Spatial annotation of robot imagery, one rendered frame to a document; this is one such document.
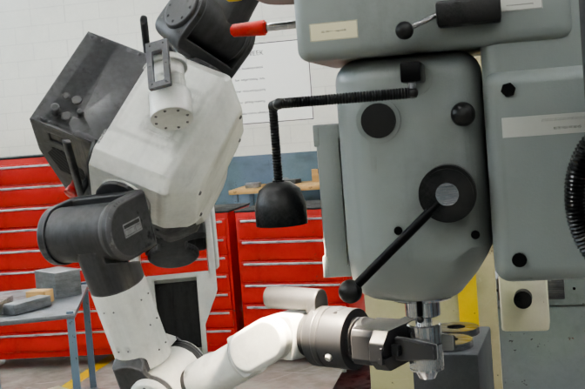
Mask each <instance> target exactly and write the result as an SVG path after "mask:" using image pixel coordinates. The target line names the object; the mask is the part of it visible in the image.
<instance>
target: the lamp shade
mask: <svg viewBox="0 0 585 389"><path fill-rule="evenodd" d="M255 218H256V227H258V228H280V227H290V226H296V225H304V224H307V223H308V222H307V210H306V201H305V199H304V196H303V194H302V191H301V189H300V187H298V186H297V185H295V184H294V183H292V182H291V181H285V180H284V179H283V180H277V181H274V180H273V181H272V182H271V183H267V184H266V185H264V186H263V187H262V188H261V189H260V190H259V193H258V196H257V200H256V204H255Z"/></svg>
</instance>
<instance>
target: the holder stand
mask: <svg viewBox="0 0 585 389"><path fill-rule="evenodd" d="M441 330H442V332H444V333H448V334H453V335H454V337H455V349H454V350H452V351H443V356H444V369H443V370H442V371H440V372H438V373H437V376H436V378H435V379H420V378H419V376H418V374H417V373H416V372H413V374H414V389H494V370H493V358H492V345H491V332H490V327H489V326H479V325H477V324H475V323H471V322H447V323H441Z"/></svg>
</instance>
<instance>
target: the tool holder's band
mask: <svg viewBox="0 0 585 389"><path fill-rule="evenodd" d="M432 321H433V322H432V323H431V324H428V325H417V324H415V321H411V322H409V323H408V324H407V331H408V332H409V333H413V334H430V333H436V332H440V331H441V322H440V321H438V320H433V319H432Z"/></svg>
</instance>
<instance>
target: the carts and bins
mask: <svg viewBox="0 0 585 389"><path fill-rule="evenodd" d="M35 279H36V288H33V289H24V290H15V291H7V292H0V326H3V325H19V324H27V323H36V322H44V321H52V320H61V319H67V328H68V337H69V347H70V356H71V375H72V384H73V388H71V389H98V386H97V379H96V369H95V359H94V349H93V339H92V329H91V311H90V301H89V292H88V285H87V284H86V281H84V282H81V278H80V269H77V268H70V267H63V266H56V267H51V268H46V269H41V270H35ZM82 302H83V308H84V327H85V337H86V347H87V357H88V367H89V376H90V386H87V387H81V381H80V371H79V362H78V352H77V334H76V324H75V317H76V315H77V312H78V310H79V307H80V305H81V304H82Z"/></svg>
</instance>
